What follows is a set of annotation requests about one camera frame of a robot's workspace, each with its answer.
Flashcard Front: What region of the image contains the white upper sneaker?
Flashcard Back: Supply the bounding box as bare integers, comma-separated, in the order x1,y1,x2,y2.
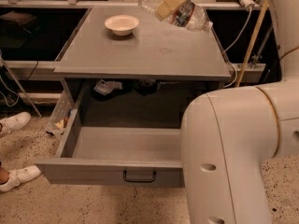
0,112,31,138

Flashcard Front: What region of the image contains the clear plastic bag with items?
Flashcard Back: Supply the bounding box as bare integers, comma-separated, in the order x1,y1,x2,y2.
45,91,72,140

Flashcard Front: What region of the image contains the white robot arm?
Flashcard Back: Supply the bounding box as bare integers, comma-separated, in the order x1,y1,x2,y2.
180,0,299,224

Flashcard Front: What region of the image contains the clear plastic water bottle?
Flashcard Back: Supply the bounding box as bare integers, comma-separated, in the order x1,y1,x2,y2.
138,0,212,32

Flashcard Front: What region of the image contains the white paper bowl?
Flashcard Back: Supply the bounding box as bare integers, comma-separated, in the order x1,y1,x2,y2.
105,15,139,36

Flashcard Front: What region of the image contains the yellow wooden ladder frame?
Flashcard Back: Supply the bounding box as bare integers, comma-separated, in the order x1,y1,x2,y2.
235,0,268,88

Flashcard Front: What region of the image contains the grey cabinet with top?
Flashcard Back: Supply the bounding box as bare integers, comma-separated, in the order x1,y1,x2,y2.
55,4,230,82

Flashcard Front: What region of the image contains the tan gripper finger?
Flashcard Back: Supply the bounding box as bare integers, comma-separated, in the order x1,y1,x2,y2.
155,0,187,21

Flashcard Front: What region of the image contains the white tag under cabinet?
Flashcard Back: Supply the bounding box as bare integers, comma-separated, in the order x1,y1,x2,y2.
93,79,122,95

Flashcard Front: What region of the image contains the white cable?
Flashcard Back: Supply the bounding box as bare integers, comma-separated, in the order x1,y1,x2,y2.
221,7,252,90

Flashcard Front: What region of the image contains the white lower sneaker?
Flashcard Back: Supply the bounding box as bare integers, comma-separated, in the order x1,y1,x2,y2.
0,165,41,192

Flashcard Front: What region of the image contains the white sneaker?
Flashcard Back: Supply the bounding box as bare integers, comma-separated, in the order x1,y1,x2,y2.
0,112,31,138
0,165,41,192

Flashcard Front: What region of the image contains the grey open top drawer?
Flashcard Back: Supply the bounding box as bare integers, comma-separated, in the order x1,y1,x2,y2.
36,84,192,188

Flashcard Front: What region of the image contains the dark box on left shelf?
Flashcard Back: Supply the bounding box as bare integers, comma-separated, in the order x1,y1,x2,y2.
0,10,37,30

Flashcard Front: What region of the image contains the black drawer handle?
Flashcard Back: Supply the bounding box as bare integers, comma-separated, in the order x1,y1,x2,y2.
122,171,156,183

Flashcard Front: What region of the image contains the black cable left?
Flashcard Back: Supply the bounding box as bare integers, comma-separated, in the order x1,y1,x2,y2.
0,60,39,108

